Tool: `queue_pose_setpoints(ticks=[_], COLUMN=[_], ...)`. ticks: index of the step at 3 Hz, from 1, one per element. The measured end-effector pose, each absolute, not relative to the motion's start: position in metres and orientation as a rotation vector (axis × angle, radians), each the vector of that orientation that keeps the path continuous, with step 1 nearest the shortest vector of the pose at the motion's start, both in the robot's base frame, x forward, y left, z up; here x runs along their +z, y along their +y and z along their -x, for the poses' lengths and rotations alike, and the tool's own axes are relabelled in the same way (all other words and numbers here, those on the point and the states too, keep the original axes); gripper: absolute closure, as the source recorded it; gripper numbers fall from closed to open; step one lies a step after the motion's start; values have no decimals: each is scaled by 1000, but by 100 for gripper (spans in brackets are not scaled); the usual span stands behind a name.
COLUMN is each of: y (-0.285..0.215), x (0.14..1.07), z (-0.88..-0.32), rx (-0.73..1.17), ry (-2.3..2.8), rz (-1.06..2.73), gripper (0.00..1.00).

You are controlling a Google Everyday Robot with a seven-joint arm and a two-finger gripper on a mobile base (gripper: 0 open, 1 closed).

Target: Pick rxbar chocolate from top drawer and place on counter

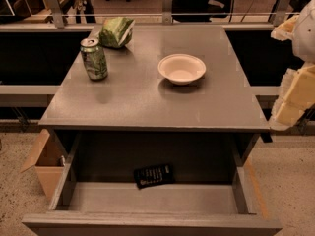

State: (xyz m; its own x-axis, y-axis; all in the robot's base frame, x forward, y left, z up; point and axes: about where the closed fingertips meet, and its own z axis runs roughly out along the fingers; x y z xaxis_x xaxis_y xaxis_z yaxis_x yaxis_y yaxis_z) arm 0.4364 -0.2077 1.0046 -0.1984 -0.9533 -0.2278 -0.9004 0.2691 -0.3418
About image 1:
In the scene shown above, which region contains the white paper bowl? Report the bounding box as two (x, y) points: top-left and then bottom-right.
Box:
(157, 54), (207, 86)

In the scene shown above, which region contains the black office chair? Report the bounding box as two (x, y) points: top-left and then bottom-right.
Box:
(171, 0), (233, 22)

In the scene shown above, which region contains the green chip bag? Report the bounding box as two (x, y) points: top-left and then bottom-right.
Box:
(98, 17), (135, 49)

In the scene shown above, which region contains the brown cardboard box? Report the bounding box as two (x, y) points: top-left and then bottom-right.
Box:
(20, 129), (66, 201)

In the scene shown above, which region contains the green soda can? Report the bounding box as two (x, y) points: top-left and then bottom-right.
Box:
(80, 37), (107, 81)

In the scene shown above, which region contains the metal railing with posts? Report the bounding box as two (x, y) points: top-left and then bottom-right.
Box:
(1, 0), (305, 27)

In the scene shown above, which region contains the grey open top drawer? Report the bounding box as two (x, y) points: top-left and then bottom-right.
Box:
(23, 132), (282, 236)

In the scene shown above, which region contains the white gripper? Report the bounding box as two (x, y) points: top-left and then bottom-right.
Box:
(269, 0), (315, 131)

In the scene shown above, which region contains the grey cabinet counter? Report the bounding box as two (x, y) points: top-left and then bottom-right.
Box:
(40, 25), (269, 170)

